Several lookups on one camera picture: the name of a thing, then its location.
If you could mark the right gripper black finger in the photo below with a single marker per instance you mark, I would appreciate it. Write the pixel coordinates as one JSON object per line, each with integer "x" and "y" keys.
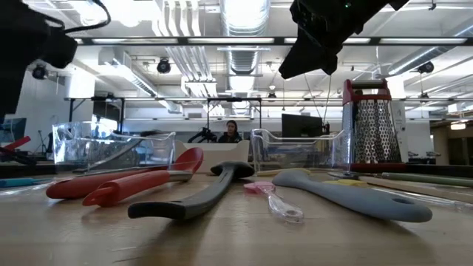
{"x": 306, "y": 55}
{"x": 330, "y": 65}

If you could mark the teal utensil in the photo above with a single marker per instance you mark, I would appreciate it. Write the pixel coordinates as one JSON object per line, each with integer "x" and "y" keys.
{"x": 18, "y": 183}

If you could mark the blue-grey silicone spatula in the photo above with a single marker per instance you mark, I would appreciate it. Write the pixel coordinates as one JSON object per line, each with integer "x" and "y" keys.
{"x": 362, "y": 201}

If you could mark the red slotted turner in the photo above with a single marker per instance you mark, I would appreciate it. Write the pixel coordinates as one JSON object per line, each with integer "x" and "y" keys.
{"x": 74, "y": 188}

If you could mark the steel table knife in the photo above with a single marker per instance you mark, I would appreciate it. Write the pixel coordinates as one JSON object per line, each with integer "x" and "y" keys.
{"x": 122, "y": 170}

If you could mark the red spoon with steel neck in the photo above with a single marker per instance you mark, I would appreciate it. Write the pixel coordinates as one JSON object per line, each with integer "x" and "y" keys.
{"x": 125, "y": 186}

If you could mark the black robot arm in background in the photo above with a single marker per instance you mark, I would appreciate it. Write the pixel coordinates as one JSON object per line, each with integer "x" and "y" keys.
{"x": 205, "y": 137}

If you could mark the black ceiling spotlight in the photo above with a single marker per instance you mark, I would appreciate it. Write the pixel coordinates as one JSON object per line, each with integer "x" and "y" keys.
{"x": 163, "y": 66}
{"x": 38, "y": 72}
{"x": 425, "y": 67}

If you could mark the black monitor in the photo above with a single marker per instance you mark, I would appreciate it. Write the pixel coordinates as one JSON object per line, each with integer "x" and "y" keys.
{"x": 301, "y": 126}

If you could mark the overhead light bar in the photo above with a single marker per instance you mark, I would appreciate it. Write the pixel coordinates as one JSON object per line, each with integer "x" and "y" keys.
{"x": 221, "y": 40}

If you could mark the clear plastic bin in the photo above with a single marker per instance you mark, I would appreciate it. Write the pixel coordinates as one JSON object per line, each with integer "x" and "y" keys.
{"x": 155, "y": 151}
{"x": 295, "y": 151}

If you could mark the red metal bar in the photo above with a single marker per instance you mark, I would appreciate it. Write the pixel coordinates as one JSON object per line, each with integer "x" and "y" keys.
{"x": 16, "y": 143}

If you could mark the person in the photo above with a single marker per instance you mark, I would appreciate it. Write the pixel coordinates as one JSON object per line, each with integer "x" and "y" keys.
{"x": 231, "y": 137}

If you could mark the white plastic bin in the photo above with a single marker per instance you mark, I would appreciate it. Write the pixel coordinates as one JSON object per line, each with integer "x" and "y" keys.
{"x": 221, "y": 155}

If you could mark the long black horizontal rail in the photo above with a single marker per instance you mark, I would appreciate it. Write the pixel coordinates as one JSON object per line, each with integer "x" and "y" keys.
{"x": 306, "y": 99}

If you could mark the silver ventilation duct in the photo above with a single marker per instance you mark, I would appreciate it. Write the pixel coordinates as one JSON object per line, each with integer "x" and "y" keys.
{"x": 244, "y": 61}

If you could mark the dark wall screen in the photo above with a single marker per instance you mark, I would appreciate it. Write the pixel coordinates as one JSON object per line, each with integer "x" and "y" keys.
{"x": 15, "y": 130}

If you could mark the lit wall lamp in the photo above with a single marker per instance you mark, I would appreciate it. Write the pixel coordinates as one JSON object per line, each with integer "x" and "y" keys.
{"x": 458, "y": 126}

